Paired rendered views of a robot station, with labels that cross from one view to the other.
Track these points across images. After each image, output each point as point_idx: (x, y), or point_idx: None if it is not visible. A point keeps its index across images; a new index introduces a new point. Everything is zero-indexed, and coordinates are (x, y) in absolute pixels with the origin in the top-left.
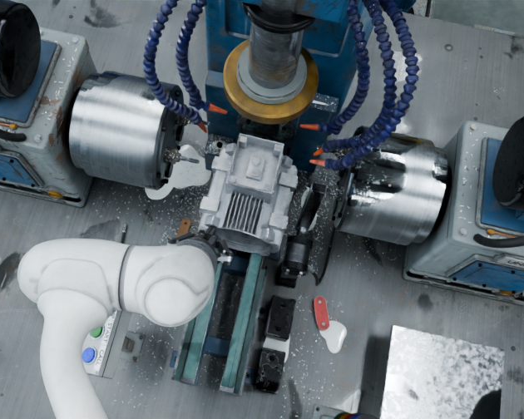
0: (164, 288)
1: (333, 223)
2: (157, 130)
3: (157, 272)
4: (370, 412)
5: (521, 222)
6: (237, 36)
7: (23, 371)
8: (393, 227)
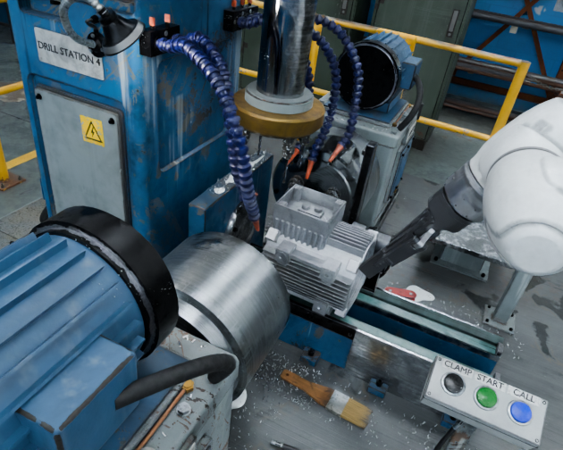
0: None
1: None
2: (254, 247)
3: (554, 108)
4: (483, 291)
5: (390, 112)
6: (168, 169)
7: None
8: (373, 173)
